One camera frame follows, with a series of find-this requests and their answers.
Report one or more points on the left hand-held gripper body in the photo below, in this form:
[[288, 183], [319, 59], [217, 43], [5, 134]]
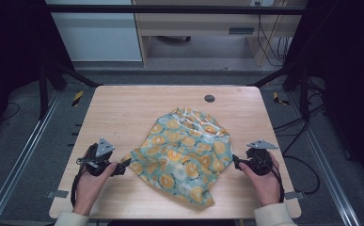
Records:
[[98, 157]]

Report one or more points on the white cabinet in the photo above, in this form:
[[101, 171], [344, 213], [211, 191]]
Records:
[[98, 34]]

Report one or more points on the black frame crossbar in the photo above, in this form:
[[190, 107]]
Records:
[[170, 9]]

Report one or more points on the grey table bracket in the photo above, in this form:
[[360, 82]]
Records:
[[57, 194], [295, 195]]

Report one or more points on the teal cloth with orange print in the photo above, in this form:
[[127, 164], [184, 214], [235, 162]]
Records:
[[182, 153]]

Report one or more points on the light wooden desk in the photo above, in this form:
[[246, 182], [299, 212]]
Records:
[[198, 23]]

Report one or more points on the yellow black striped tape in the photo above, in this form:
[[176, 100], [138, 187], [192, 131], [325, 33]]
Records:
[[77, 98], [278, 99]]

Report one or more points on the person's right hand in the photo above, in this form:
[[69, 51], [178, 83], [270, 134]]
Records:
[[264, 186]]

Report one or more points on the black metal stand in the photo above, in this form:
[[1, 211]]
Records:
[[44, 91], [302, 88]]

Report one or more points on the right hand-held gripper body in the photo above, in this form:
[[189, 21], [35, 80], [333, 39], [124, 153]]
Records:
[[259, 160]]

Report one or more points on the person's left hand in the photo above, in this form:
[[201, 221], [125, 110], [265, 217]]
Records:
[[90, 188]]

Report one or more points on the aluminium floor rail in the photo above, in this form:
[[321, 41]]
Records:
[[19, 163], [330, 175]]

